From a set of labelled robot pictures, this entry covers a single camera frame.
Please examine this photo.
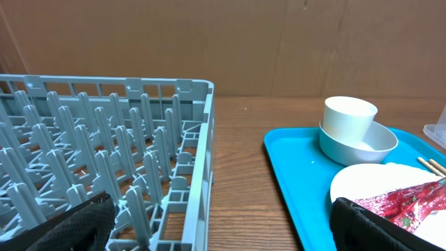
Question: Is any grey plastic dishwasher rack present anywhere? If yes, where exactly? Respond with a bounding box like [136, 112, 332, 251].
[1, 74, 215, 250]

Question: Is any clear plastic waste bin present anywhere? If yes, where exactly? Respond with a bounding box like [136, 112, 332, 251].
[423, 107, 446, 149]

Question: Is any white round plate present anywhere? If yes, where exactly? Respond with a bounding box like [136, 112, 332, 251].
[329, 162, 446, 249]

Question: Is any white plastic cup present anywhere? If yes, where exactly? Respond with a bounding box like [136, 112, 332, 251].
[322, 96, 378, 146]

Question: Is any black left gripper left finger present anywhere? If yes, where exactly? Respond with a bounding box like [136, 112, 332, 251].
[1, 192, 116, 251]

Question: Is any teal plastic serving tray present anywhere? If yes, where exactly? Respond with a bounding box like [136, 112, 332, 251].
[264, 128, 445, 250]

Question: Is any grey-white small bowl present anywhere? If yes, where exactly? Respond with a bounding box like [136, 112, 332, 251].
[319, 121, 399, 166]

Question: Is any red snack wrapper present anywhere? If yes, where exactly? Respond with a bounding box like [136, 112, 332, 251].
[354, 178, 445, 233]

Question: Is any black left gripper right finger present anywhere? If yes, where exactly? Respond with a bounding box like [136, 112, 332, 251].
[330, 197, 444, 251]

